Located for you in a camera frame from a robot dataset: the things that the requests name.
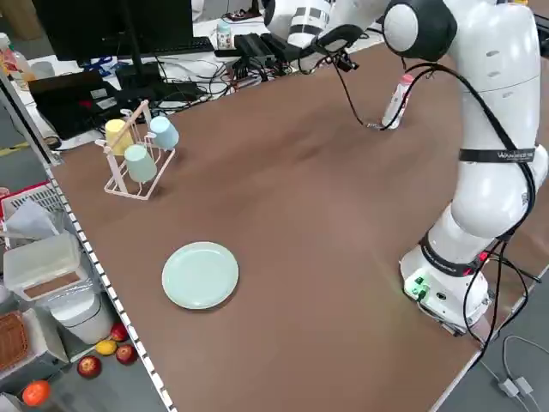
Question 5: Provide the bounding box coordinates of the blue white packet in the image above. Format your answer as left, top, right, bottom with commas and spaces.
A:
81, 55, 115, 72

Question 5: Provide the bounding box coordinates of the grey cloth bag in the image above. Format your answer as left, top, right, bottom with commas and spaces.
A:
3, 199, 61, 241

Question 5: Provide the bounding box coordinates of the yellow cup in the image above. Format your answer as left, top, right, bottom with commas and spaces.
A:
104, 118, 130, 156

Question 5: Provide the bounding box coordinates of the white plastic basket red rim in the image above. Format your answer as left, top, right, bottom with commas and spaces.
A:
0, 180, 63, 228

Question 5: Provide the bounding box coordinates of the black monitor stand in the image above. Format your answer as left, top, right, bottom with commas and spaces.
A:
114, 0, 166, 94

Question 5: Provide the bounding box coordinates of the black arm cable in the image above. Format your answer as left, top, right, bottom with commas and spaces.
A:
401, 55, 541, 344

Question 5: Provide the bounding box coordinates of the orange fruit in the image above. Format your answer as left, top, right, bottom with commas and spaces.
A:
21, 379, 51, 407

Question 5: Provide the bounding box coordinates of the light green cup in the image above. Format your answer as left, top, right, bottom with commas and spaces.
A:
124, 143, 158, 185

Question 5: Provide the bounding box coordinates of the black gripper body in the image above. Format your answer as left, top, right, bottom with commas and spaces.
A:
298, 36, 329, 61

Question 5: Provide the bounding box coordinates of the aluminium table frame rail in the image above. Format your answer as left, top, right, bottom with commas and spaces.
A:
42, 162, 178, 412

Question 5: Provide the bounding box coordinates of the white round bin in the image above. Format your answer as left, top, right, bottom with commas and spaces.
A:
46, 287, 115, 345

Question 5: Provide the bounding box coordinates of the black keyboard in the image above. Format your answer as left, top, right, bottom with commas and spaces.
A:
152, 36, 215, 56

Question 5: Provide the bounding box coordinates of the light green plate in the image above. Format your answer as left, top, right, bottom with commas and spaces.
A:
161, 240, 240, 310

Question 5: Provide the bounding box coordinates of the black velcro strap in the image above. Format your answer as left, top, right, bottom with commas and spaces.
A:
457, 146, 537, 163

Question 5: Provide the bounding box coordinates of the brown wicker basket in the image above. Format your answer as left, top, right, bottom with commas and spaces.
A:
0, 311, 30, 373

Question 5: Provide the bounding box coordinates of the white drink bottle pink label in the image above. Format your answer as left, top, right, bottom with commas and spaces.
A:
380, 81, 413, 130

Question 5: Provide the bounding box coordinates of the black laptop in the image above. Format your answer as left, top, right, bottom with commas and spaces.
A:
27, 70, 130, 141

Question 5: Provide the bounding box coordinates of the light blue cup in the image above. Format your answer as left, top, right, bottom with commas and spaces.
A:
148, 115, 180, 151

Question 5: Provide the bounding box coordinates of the black cable metal plug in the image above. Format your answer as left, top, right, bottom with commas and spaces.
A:
330, 51, 385, 130

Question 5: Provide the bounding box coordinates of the black computer monitor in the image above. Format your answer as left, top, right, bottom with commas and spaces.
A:
32, 0, 195, 61

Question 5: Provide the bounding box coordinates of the white lidded container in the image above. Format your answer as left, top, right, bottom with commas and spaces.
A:
3, 233, 85, 301

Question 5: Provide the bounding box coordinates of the grey cup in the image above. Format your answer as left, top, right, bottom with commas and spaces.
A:
30, 61, 53, 81

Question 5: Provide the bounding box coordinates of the aluminium frame post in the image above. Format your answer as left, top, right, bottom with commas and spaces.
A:
0, 68, 62, 167

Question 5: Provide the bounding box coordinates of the black power strip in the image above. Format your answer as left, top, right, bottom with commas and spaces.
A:
165, 80, 211, 99

